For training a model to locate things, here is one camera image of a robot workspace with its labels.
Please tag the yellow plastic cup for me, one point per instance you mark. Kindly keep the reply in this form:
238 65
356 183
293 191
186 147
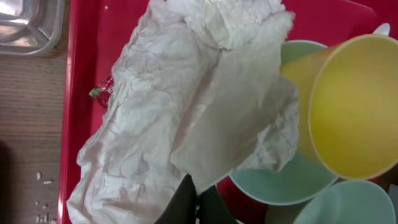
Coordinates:
348 106

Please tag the white plastic spoon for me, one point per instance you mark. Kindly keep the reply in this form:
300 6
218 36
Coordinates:
383 29

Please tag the white napkin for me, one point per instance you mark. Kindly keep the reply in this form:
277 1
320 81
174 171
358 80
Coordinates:
198 91

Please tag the red plastic tray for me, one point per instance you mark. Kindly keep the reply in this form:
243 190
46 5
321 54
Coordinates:
98 30

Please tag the light blue small saucer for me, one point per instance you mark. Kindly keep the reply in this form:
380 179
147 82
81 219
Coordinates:
299 180

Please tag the red ketchup packet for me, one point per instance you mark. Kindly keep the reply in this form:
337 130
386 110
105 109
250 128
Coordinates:
102 92

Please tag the clear plastic bin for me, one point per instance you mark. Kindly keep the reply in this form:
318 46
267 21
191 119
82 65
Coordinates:
30 27

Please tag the mint green bowl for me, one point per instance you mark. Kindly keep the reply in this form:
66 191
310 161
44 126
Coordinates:
349 202

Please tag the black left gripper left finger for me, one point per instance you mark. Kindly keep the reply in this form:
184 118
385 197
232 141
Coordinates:
182 207

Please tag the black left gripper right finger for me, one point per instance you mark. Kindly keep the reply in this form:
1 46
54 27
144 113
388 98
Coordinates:
212 209

